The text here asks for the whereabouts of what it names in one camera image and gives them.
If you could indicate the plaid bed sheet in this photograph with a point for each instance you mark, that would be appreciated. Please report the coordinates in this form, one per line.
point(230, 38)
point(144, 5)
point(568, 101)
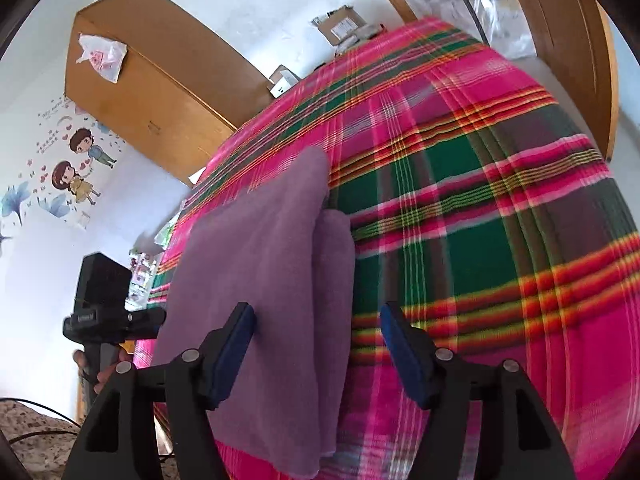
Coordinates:
point(475, 210)

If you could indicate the printed door curtain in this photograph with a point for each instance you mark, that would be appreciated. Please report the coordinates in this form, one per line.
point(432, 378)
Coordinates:
point(475, 0)

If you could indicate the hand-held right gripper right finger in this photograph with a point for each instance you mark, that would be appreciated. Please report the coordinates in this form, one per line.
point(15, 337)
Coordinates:
point(400, 355)

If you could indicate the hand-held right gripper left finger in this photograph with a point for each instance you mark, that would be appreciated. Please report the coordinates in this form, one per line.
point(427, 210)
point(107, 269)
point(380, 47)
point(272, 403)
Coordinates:
point(232, 350)

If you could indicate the shelf of small bottles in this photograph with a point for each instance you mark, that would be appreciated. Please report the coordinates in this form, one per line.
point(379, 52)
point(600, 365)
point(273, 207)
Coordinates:
point(142, 280)

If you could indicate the white wall switch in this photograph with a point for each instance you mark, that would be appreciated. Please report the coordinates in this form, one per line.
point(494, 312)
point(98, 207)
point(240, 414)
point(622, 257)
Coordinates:
point(82, 220)

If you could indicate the cartoon couple wall sticker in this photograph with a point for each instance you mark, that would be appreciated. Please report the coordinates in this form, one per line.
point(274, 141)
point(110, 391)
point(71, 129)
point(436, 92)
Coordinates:
point(65, 170)

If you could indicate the white plastic bag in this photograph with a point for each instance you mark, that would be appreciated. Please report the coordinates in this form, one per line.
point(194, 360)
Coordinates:
point(105, 57)

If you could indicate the white box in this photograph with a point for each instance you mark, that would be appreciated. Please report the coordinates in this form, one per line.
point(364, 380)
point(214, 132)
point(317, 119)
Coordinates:
point(284, 81)

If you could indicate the wooden wardrobe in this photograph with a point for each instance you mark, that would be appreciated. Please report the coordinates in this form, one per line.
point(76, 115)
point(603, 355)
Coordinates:
point(165, 95)

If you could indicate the pile of pale plastic bags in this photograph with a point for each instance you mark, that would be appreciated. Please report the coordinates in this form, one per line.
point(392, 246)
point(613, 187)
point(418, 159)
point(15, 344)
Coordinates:
point(165, 230)

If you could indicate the brown cardboard box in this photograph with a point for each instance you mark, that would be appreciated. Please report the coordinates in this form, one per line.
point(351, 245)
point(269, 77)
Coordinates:
point(342, 22)

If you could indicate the person's floral clothing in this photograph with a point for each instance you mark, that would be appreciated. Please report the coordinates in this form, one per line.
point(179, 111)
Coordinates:
point(40, 450)

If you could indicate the grey package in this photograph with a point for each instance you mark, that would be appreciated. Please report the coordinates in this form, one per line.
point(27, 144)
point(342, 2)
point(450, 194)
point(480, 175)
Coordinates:
point(372, 32)

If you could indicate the wooden door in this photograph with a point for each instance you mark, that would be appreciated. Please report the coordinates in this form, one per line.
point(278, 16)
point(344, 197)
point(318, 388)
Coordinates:
point(565, 35)

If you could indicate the purple fleece pants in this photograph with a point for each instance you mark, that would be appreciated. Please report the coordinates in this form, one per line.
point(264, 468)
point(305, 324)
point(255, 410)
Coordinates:
point(250, 285)

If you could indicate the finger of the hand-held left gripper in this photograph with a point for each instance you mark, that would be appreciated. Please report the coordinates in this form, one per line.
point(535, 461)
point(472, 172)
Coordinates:
point(145, 324)

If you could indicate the person's left hand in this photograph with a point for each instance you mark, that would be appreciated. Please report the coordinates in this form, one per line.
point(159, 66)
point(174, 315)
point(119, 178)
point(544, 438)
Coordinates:
point(107, 372)

